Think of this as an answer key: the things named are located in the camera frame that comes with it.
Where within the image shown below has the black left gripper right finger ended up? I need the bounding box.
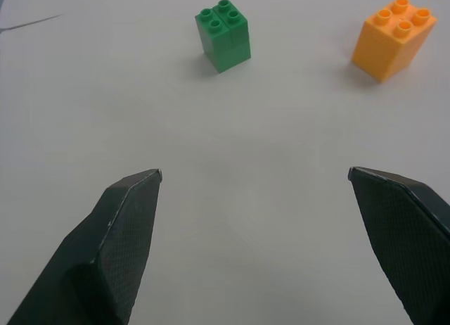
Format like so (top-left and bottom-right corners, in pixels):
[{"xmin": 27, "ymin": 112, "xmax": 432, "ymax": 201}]
[{"xmin": 347, "ymin": 166, "xmax": 450, "ymax": 325}]

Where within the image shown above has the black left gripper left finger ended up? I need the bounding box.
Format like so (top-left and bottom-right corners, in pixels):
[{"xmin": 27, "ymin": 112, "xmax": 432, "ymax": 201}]
[{"xmin": 6, "ymin": 168, "xmax": 163, "ymax": 325}]

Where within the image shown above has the orange toy brick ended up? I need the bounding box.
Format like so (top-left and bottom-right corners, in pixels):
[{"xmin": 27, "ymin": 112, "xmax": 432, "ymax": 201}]
[{"xmin": 351, "ymin": 0, "xmax": 438, "ymax": 83}]

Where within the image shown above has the green toy brick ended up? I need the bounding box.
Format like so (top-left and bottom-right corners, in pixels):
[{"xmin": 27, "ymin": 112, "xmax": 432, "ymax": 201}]
[{"xmin": 194, "ymin": 0, "xmax": 252, "ymax": 74}]

